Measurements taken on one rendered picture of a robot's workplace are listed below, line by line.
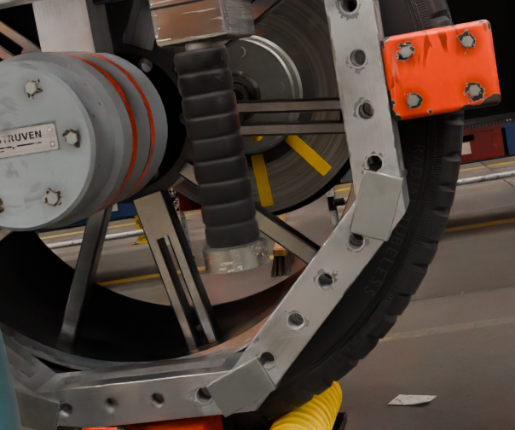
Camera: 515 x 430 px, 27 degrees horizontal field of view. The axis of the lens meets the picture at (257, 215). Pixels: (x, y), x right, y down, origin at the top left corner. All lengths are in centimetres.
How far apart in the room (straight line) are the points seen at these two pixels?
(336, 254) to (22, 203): 27
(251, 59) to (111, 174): 55
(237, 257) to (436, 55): 28
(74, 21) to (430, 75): 31
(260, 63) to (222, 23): 67
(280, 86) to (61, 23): 46
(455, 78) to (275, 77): 50
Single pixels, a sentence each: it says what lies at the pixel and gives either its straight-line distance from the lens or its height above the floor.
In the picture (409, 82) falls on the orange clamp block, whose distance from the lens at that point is 90.
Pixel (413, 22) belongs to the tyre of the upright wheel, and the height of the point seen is 89.
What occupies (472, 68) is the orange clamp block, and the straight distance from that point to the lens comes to 89.
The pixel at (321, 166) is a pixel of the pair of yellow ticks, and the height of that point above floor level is 74.
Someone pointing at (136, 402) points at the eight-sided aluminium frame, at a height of 60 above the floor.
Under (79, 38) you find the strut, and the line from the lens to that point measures 96.
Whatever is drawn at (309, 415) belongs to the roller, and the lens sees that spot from 108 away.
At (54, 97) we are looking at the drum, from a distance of 81.
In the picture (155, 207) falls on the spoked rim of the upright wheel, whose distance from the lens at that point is 105.
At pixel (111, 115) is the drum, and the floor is 86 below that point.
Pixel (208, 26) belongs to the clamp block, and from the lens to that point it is 69.
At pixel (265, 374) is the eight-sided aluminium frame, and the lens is 95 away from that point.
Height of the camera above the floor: 87
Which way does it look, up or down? 7 degrees down
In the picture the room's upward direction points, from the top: 10 degrees counter-clockwise
